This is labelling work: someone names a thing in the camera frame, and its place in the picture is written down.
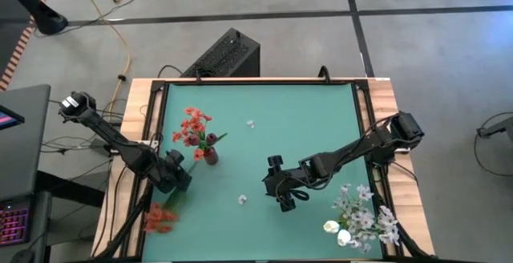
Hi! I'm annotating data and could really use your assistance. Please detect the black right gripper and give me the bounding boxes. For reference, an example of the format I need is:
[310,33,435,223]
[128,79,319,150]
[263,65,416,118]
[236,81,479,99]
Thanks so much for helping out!
[262,155,312,212]

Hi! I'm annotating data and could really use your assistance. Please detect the laptop with purple backlit keyboard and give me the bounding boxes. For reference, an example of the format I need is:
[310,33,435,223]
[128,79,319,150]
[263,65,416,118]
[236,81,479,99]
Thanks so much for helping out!
[0,190,53,263]

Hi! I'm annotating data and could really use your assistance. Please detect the orange flower bunch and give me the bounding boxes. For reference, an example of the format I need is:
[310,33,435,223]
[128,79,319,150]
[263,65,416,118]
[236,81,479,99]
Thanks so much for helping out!
[171,106,228,164]
[143,160,200,235]

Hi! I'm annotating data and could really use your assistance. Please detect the black perforated computer case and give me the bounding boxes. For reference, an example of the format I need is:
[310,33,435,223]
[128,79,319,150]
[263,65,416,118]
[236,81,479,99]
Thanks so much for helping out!
[179,27,261,79]

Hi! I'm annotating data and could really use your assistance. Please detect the black floor stand foot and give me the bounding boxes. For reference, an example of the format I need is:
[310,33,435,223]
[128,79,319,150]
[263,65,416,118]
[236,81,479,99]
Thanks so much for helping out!
[475,112,513,140]

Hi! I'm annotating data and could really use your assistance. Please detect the black power adapter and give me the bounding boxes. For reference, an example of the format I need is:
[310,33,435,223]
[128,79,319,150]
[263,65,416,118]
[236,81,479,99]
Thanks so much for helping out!
[90,137,118,157]

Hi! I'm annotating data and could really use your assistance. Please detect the black stand leg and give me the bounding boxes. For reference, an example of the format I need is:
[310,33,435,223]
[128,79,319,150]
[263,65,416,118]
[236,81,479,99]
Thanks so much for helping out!
[0,0,69,36]

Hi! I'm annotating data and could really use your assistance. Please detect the red ribbed glass vase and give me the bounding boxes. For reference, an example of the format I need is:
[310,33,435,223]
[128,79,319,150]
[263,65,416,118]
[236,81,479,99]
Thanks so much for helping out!
[203,146,220,166]

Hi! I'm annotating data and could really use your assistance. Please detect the green table mat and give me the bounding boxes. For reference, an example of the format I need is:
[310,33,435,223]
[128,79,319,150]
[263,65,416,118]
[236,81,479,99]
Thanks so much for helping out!
[142,82,386,262]

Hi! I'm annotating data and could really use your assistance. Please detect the tablet with pink screen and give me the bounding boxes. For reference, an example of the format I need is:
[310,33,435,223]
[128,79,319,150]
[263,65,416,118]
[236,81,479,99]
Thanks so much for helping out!
[0,104,26,132]

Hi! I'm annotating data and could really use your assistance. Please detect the long yellow cable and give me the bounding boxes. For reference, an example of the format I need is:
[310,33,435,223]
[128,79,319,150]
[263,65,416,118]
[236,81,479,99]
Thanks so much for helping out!
[68,0,132,126]

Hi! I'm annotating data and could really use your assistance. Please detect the black table frame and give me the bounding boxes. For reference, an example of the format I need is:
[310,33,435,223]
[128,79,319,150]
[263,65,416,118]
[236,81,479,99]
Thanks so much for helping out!
[92,76,436,263]

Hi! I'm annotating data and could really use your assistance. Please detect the white tulip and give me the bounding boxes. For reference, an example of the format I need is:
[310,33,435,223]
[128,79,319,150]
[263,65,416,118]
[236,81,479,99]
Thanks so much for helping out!
[337,229,353,248]
[322,220,341,235]

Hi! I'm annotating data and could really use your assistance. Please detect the black arched bracket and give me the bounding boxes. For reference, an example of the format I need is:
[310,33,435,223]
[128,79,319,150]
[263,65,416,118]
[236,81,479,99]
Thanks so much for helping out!
[317,65,332,84]

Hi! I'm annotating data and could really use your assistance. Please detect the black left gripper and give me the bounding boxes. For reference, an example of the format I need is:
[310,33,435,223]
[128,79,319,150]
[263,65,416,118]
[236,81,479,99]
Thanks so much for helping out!
[154,149,193,195]

